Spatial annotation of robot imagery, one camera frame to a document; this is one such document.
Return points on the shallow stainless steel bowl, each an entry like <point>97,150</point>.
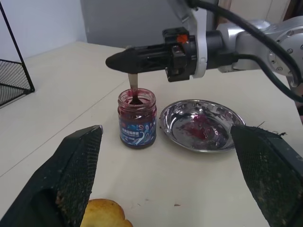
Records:
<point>201,127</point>

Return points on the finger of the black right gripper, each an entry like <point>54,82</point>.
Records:
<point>132,62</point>
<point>151,50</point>

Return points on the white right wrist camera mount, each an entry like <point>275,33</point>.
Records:
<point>200,47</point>

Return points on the glass jam jar blue label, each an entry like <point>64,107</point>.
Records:
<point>137,127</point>

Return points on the metal spoon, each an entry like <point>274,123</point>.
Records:
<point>133,82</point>

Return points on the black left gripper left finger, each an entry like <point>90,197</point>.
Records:
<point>59,170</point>

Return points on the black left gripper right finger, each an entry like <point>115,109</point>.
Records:
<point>267,175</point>

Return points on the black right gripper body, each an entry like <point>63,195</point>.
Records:
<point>181,63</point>

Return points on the toasted bread slice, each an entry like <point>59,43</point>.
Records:
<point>104,214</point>

